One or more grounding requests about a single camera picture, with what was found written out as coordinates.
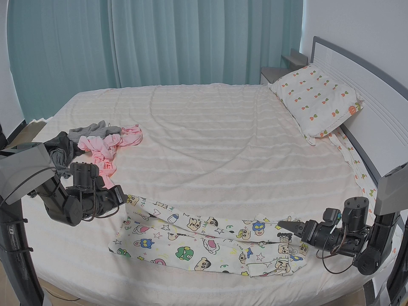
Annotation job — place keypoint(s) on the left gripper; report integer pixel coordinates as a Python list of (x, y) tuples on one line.
[(108, 199)]

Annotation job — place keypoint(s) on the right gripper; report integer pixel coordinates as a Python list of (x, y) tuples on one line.
[(315, 234)]

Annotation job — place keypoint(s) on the grey bedside table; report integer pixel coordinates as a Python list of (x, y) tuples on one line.
[(274, 73)]

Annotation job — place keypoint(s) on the pink garment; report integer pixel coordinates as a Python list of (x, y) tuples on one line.
[(102, 148)]

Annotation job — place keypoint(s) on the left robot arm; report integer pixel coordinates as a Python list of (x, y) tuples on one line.
[(19, 170)]

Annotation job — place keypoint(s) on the dark grey garment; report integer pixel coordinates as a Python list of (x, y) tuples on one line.
[(62, 153)]

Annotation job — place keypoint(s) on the white printed pyjama top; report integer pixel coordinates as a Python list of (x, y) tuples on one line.
[(178, 244)]

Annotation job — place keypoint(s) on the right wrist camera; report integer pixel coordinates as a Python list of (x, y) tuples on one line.
[(330, 217)]

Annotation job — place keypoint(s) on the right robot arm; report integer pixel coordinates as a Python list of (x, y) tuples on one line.
[(389, 196)]

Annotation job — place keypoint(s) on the blue-green curtain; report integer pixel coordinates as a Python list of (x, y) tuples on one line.
[(178, 30)]

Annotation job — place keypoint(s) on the white printed pillow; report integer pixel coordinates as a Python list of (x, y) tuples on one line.
[(318, 100)]

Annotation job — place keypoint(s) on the bed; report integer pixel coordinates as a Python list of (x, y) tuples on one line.
[(223, 145)]

